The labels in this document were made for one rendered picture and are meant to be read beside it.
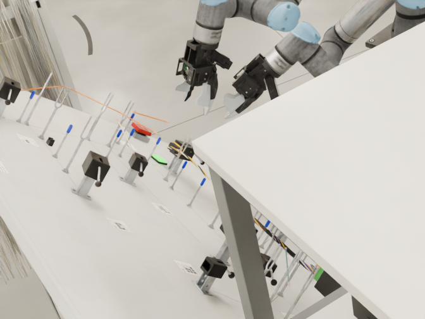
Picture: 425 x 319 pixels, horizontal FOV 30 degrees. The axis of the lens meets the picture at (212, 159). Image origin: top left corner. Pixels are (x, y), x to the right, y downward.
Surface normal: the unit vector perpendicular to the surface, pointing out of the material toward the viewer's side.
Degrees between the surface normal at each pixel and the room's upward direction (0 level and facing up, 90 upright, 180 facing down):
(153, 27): 0
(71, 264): 47
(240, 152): 0
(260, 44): 0
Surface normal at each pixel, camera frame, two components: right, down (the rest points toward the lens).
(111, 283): 0.48, -0.85
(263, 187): -0.19, -0.78
